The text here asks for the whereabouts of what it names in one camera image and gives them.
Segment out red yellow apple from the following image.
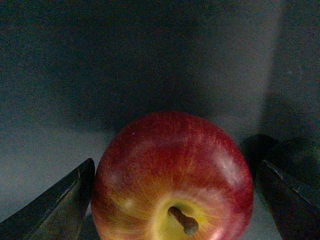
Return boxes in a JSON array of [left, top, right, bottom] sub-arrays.
[[91, 111, 254, 240]]

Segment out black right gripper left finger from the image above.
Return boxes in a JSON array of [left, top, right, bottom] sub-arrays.
[[0, 158, 95, 240]]

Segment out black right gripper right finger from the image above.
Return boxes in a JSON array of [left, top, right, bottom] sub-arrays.
[[257, 160, 320, 240]]

